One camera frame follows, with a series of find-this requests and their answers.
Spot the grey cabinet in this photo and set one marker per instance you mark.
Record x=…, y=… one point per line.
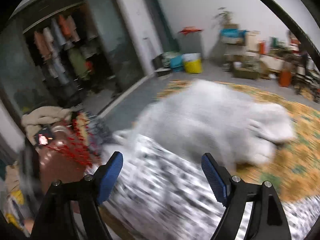
x=191, y=46

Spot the white low table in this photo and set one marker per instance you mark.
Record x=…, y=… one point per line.
x=272, y=63

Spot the dark green curtain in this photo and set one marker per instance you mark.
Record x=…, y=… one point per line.
x=160, y=17

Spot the teal basin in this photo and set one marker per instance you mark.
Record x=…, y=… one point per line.
x=232, y=32

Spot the glass sliding door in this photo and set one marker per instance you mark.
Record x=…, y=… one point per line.
x=112, y=37

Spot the black-spotted white garment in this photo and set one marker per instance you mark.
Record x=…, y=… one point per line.
x=162, y=192

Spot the white box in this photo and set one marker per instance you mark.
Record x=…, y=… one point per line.
x=251, y=41

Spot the beige cloth pile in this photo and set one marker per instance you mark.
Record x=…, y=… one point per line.
x=42, y=120

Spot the orange bucket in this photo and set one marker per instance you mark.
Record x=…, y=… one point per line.
x=285, y=77

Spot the red basin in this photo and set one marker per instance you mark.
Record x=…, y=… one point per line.
x=190, y=30

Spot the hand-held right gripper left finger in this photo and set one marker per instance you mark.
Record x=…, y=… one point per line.
x=111, y=177

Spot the red berry branches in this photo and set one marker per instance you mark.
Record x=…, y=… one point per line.
x=80, y=142

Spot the small dark phone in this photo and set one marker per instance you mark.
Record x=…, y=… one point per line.
x=43, y=139

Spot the potted plant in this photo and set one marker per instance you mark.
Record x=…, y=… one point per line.
x=223, y=16

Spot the row of hanging clothes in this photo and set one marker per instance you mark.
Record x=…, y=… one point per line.
x=65, y=47

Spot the rose brown suitcase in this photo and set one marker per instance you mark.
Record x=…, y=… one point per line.
x=60, y=165

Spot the sunflower print blanket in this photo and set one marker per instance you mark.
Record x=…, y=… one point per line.
x=300, y=155

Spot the yellow bucket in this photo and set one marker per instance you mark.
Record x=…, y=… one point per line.
x=193, y=65

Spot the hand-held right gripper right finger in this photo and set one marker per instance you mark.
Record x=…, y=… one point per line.
x=213, y=177

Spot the grey knit sweater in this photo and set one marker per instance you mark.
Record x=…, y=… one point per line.
x=205, y=120

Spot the teal storage box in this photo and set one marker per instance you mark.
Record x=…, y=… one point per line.
x=177, y=63

